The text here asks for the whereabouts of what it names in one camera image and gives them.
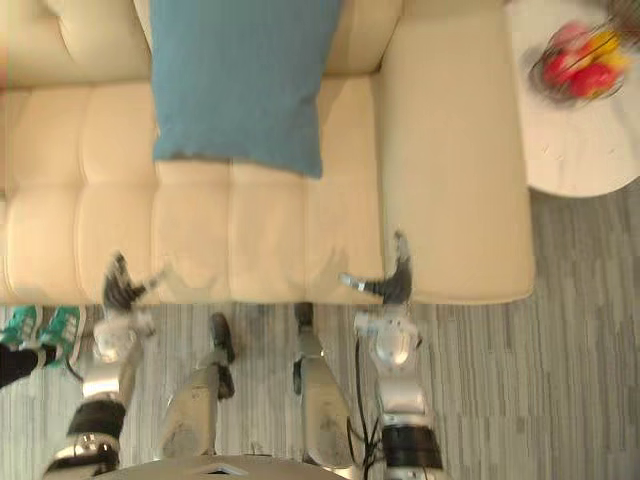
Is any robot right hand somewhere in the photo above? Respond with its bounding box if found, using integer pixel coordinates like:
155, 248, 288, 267
338, 229, 416, 305

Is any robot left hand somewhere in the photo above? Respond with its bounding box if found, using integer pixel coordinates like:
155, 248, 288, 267
102, 252, 171, 314

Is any green person's shoe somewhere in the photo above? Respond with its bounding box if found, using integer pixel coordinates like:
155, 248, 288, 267
37, 305, 87, 370
0, 305, 45, 351

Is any dark robot right foot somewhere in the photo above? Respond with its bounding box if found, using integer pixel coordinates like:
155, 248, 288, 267
293, 302, 316, 336

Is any dark robot foot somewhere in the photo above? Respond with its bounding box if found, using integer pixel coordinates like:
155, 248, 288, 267
293, 302, 316, 336
208, 312, 237, 401

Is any dark robot left foot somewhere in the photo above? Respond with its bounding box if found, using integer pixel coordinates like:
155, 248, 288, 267
208, 312, 237, 401

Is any person's leg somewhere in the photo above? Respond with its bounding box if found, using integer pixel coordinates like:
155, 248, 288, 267
0, 343, 42, 392

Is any silver robot left leg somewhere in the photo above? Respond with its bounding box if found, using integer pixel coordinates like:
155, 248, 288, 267
159, 362, 236, 459

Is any cream leather sofa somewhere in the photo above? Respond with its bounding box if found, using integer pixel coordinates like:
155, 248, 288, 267
0, 0, 534, 306

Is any grey robot torso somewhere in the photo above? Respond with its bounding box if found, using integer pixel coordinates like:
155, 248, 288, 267
112, 452, 351, 480

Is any white round side table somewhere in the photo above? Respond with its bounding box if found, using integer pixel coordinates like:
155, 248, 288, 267
502, 0, 640, 199

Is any blue square cushion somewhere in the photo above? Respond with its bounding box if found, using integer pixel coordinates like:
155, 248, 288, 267
148, 0, 346, 180

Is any red apple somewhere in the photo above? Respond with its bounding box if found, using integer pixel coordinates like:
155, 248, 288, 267
569, 63, 615, 100
543, 49, 584, 85

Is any yellow fruit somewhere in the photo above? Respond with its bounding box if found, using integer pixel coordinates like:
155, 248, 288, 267
592, 30, 631, 71

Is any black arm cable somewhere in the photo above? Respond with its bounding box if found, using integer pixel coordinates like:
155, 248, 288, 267
347, 339, 387, 480

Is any wire fruit bowl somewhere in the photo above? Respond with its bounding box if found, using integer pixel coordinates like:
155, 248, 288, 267
524, 14, 634, 109

